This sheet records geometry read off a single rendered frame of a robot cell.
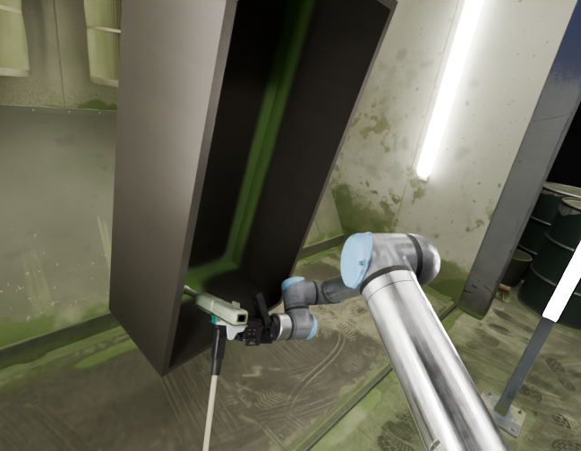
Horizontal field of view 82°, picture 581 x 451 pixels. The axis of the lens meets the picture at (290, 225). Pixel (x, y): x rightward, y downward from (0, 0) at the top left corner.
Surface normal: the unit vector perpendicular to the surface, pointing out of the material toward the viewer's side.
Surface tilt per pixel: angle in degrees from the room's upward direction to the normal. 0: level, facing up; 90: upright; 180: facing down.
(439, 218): 90
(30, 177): 57
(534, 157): 90
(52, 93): 90
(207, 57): 90
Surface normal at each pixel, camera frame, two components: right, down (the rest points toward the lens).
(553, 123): -0.70, 0.18
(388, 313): -0.69, -0.37
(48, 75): 0.70, 0.36
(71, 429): 0.14, -0.92
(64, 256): 0.66, -0.20
